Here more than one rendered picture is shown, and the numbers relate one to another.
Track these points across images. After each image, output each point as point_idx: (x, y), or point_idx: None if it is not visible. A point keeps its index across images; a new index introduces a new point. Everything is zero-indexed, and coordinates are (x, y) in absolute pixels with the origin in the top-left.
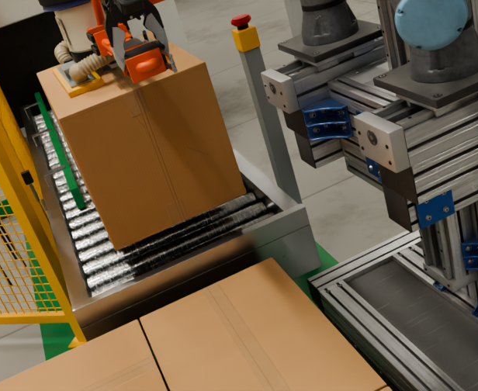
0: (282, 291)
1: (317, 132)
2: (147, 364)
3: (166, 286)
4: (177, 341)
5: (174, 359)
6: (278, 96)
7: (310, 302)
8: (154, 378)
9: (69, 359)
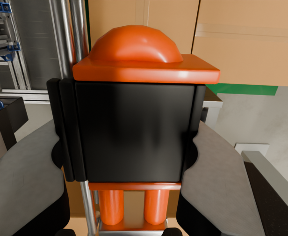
0: (101, 34)
1: None
2: (200, 31)
3: None
4: (177, 38)
5: (185, 21)
6: None
7: (90, 6)
8: (203, 13)
9: (234, 74)
